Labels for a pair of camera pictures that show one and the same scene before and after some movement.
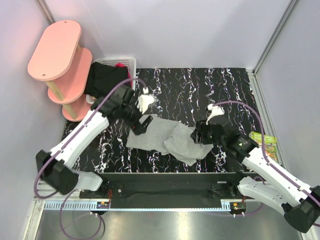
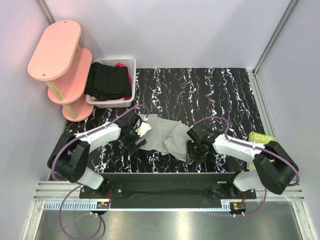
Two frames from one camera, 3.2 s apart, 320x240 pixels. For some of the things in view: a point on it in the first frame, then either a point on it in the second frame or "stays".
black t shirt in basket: [102, 79] stays
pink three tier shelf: [60, 59] stays
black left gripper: [138, 128] to [132, 147]
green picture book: [270, 143] stays
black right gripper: [203, 127] to [201, 159]
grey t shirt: [171, 138] stays
